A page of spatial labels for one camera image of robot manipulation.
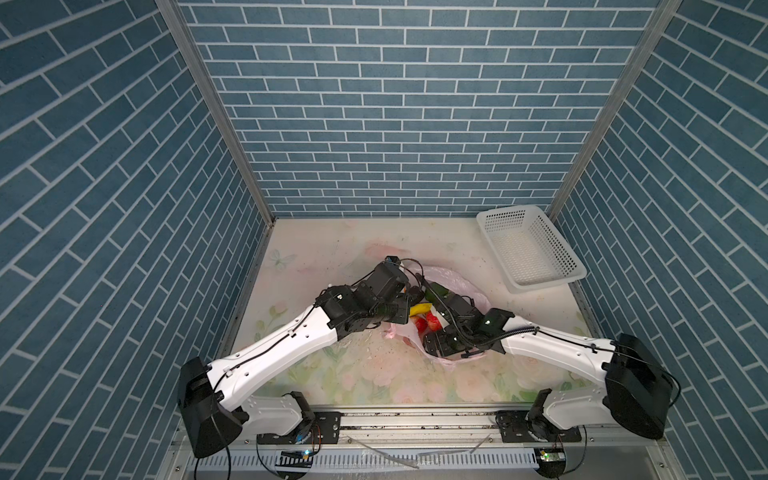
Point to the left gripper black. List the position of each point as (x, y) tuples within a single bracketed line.
[(403, 302)]

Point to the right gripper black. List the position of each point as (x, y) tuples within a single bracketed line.
[(440, 346)]

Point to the red strawberry toy fruit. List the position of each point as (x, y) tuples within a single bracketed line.
[(433, 323)]

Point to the pink plastic fruit bag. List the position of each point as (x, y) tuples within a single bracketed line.
[(411, 334)]

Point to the white plastic mesh basket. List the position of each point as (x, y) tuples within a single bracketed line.
[(531, 252)]

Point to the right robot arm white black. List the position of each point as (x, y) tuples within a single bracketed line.
[(630, 388)]

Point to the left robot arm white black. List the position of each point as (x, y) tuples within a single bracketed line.
[(218, 400)]

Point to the yellow banana toy fruit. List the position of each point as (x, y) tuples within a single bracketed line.
[(420, 309)]

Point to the green toy fruit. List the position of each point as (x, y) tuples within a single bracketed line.
[(434, 290)]

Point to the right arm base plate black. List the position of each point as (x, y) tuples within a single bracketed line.
[(516, 427)]

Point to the white slotted cable duct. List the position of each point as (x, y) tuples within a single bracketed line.
[(364, 460)]

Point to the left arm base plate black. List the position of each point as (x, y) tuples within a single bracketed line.
[(312, 427)]

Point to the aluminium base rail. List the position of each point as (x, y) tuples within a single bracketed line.
[(453, 427)]

